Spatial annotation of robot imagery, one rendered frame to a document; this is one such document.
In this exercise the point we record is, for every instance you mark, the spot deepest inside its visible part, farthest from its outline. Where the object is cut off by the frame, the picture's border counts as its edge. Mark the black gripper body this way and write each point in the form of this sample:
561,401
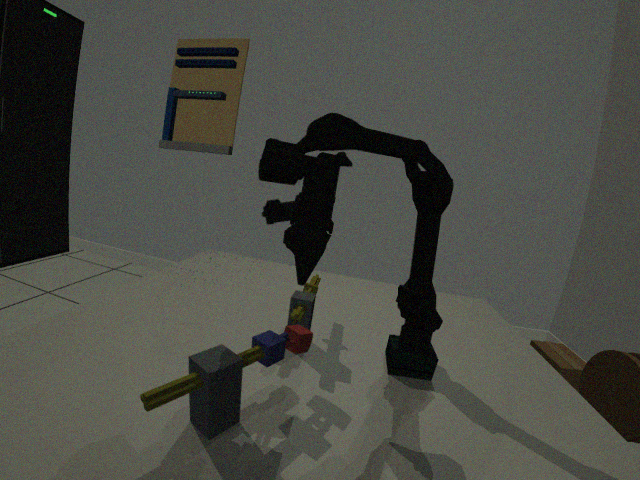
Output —
316,207

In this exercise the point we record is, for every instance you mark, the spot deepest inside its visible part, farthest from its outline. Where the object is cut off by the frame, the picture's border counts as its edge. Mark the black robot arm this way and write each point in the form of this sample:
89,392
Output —
286,163

